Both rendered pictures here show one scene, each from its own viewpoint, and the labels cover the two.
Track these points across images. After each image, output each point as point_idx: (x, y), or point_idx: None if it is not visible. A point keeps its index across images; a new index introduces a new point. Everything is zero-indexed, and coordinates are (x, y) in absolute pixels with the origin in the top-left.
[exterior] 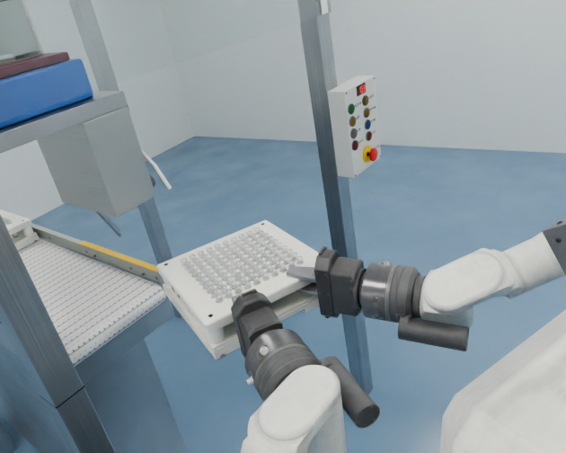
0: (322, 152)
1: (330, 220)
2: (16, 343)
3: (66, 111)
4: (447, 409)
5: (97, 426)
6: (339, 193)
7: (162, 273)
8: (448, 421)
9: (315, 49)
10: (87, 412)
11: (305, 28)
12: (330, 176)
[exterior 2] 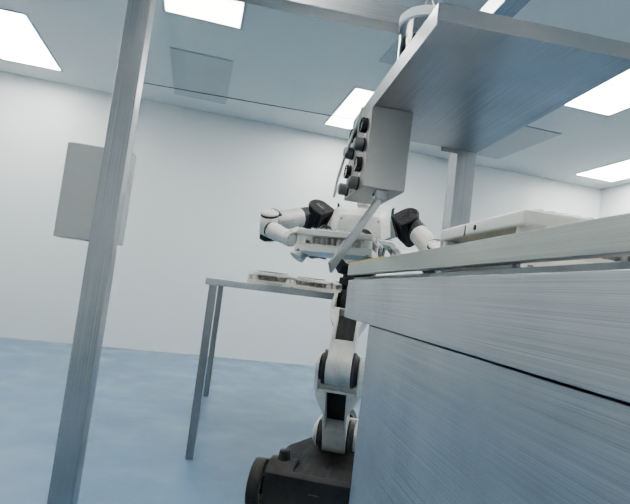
0: (119, 215)
1: (104, 304)
2: None
3: None
4: (380, 218)
5: None
6: (114, 265)
7: (374, 236)
8: (383, 217)
9: (137, 109)
10: None
11: (139, 85)
12: (115, 244)
